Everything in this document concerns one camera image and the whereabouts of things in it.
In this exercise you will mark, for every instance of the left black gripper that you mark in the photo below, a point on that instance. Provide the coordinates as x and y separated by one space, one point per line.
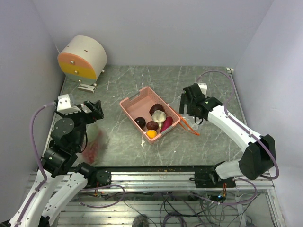
96 111

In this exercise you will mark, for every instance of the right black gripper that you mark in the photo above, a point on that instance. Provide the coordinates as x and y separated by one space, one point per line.
183 101

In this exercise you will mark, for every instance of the white garlic bulb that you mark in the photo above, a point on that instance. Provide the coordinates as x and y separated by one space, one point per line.
159 117

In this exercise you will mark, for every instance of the red grape bunch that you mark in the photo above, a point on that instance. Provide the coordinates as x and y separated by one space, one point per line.
93 150

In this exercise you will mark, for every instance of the pink plastic basket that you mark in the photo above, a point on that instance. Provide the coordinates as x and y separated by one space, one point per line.
139 105

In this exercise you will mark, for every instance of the clear bag orange zipper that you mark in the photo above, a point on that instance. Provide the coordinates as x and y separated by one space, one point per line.
105 141

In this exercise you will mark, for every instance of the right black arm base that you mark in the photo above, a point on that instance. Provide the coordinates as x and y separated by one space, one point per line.
205 176

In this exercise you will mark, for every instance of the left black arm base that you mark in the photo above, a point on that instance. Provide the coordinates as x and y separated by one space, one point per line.
101 177

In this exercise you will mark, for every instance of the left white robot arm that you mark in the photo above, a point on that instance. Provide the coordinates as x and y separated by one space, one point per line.
44 203

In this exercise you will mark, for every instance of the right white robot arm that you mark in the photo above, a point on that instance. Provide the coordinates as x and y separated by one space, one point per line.
259 153

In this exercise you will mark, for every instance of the magenta dragon fruit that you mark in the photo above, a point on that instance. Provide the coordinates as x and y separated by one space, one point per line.
166 124

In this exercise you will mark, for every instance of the small dark red plum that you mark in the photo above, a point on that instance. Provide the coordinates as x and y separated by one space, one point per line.
151 125

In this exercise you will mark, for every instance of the orange fruit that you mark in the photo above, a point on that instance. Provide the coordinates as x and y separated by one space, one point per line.
151 134

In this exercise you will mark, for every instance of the white corner clip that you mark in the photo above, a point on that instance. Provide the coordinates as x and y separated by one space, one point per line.
231 70

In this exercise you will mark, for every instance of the cream cylindrical drawer box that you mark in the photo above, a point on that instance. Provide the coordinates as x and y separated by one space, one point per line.
83 59

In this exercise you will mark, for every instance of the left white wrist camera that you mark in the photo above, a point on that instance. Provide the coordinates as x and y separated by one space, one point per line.
66 104

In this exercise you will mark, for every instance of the small white metal bracket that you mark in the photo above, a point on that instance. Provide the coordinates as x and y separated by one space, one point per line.
87 88

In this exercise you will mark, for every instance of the aluminium mounting rail frame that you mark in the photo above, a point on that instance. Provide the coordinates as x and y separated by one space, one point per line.
165 197

